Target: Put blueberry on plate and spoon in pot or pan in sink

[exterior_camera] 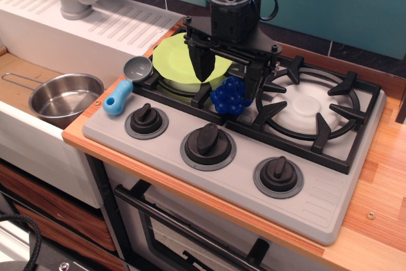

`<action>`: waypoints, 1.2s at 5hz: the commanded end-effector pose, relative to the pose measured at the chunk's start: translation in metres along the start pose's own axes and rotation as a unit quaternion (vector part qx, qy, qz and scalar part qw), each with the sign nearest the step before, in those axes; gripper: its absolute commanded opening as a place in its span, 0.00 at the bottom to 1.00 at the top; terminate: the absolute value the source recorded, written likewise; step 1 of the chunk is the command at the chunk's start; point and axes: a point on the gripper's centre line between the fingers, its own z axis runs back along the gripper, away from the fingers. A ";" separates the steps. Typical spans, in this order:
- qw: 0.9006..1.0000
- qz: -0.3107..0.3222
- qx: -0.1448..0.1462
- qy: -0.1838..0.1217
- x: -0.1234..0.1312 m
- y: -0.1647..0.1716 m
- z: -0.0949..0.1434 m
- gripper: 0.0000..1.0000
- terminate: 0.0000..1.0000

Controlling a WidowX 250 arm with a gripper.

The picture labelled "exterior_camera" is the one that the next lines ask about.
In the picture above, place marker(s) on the lower wooden drawer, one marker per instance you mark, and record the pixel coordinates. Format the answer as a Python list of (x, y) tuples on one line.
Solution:
[(63, 235)]

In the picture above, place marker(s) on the grey spoon with blue handle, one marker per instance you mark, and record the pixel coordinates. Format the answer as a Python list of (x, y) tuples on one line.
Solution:
[(135, 71)]

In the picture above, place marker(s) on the upper wooden drawer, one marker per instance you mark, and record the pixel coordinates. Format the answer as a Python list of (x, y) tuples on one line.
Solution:
[(43, 197)]

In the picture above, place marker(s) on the black oven door handle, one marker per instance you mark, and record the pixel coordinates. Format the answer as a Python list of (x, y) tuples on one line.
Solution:
[(251, 262)]

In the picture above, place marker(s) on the grey toy stove top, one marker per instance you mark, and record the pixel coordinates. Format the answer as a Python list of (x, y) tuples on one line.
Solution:
[(293, 155)]

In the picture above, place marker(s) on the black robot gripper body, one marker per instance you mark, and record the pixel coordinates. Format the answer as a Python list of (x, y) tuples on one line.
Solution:
[(233, 33)]

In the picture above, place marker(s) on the black left burner grate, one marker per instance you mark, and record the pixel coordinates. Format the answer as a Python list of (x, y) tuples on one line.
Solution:
[(194, 99)]

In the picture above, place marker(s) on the black middle stove knob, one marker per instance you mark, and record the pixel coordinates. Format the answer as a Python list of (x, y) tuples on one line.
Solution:
[(208, 148)]

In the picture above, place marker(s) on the black right stove knob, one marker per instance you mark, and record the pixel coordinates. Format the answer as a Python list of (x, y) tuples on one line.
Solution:
[(278, 178)]

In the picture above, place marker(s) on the small steel pot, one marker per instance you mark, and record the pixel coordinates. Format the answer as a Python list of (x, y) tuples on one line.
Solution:
[(60, 100)]

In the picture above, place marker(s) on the blue toy blueberry cluster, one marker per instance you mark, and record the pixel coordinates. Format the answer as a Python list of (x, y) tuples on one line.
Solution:
[(229, 97)]

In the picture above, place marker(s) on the white toy sink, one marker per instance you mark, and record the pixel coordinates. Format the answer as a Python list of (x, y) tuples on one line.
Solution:
[(37, 42)]

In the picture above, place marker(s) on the black stove knob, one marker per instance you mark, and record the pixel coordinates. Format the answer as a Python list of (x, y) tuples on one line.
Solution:
[(146, 123), (278, 178), (208, 148)]

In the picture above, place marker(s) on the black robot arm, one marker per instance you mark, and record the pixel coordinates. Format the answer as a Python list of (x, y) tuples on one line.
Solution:
[(231, 31)]

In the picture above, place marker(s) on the black left stove knob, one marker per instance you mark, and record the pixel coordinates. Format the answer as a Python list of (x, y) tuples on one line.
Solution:
[(146, 123)]

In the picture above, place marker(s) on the lime green plastic plate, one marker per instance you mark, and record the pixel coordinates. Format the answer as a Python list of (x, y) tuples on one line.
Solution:
[(171, 60)]

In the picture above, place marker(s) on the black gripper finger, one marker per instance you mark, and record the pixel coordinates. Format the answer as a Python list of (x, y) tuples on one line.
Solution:
[(255, 72), (202, 59)]

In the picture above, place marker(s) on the wooden drawer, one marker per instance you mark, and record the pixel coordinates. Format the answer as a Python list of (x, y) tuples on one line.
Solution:
[(63, 235), (43, 197)]

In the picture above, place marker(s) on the toy oven door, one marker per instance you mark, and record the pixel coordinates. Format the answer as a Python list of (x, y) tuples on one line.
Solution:
[(175, 234)]

